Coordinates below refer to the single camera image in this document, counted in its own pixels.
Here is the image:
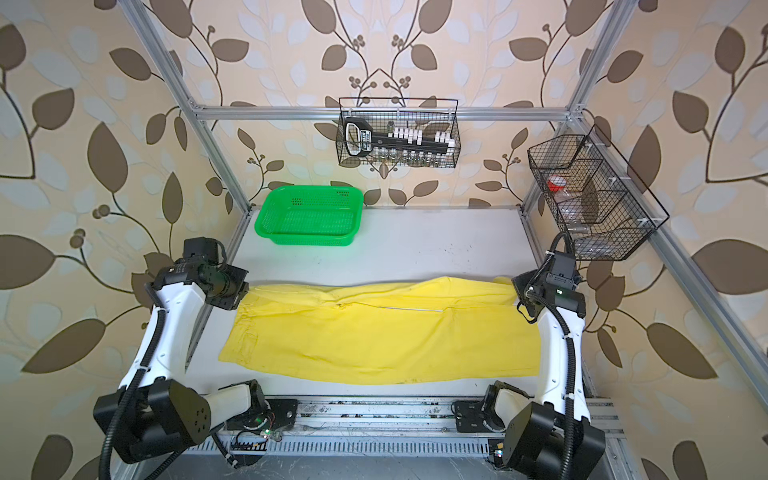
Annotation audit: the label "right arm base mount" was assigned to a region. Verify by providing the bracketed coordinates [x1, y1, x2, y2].
[451, 400, 496, 434]

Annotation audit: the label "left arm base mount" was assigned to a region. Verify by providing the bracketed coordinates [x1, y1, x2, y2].
[225, 397, 299, 431]

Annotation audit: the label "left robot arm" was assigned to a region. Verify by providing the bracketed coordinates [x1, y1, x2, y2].
[93, 237, 268, 479]

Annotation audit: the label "black wire basket right wall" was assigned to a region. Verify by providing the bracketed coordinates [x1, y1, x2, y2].
[527, 126, 669, 261]

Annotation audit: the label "yellow trousers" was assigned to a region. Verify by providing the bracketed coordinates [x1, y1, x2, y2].
[219, 277, 540, 385]

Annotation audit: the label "black wire basket rear wall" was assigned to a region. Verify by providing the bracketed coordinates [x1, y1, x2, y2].
[335, 95, 461, 169]

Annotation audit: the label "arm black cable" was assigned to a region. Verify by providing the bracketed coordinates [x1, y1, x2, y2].
[515, 231, 578, 480]
[97, 305, 253, 480]

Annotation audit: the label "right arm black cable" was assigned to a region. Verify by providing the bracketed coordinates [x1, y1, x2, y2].
[515, 231, 578, 480]

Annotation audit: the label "green plastic basket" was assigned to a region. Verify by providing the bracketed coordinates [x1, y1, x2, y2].
[254, 185, 364, 247]

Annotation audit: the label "red capped container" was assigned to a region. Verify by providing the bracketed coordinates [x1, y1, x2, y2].
[547, 175, 567, 194]

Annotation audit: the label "black wire basket wall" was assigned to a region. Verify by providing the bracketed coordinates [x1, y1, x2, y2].
[335, 95, 461, 169]
[527, 126, 669, 261]

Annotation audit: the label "aluminium front rail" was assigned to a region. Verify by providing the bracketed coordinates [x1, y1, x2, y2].
[128, 395, 626, 438]

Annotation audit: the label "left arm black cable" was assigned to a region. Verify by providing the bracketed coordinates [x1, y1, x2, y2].
[97, 305, 253, 480]

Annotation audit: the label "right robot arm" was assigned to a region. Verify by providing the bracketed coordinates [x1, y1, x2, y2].
[483, 249, 606, 479]

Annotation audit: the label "black tool with white labels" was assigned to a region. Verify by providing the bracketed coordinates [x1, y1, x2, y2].
[336, 117, 459, 157]

